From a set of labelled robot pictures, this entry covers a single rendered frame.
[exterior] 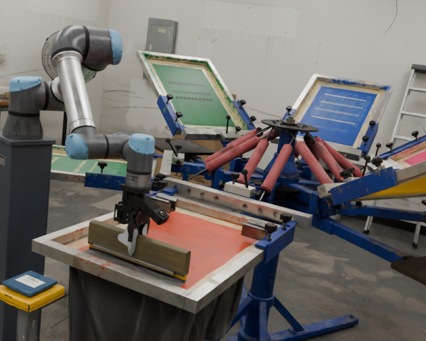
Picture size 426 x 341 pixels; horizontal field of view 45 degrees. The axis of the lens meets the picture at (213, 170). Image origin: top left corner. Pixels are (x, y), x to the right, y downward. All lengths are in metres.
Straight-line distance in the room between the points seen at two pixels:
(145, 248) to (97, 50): 0.66
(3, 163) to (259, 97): 4.52
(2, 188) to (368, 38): 4.58
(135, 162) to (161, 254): 0.28
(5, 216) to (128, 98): 5.20
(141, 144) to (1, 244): 0.93
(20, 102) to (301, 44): 4.46
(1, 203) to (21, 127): 0.32
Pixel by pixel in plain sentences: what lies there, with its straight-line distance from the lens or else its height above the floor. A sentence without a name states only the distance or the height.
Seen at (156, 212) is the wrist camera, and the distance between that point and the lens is 1.53.
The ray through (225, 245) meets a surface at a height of 0.95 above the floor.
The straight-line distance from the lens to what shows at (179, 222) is 2.06.
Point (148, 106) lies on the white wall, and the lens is 7.05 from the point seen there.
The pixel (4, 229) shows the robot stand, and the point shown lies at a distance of 2.20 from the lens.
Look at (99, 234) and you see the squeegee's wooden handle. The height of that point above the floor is 1.02.
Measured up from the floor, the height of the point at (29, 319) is 0.87.
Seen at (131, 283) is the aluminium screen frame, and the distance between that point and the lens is 1.49.
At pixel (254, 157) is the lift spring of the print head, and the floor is 1.15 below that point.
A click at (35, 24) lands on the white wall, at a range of 6.48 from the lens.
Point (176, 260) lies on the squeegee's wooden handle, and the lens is 1.54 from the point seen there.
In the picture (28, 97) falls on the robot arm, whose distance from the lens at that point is 2.10.
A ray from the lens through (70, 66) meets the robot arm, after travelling 1.69.
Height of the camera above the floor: 1.63
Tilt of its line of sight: 13 degrees down
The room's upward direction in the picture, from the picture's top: 8 degrees clockwise
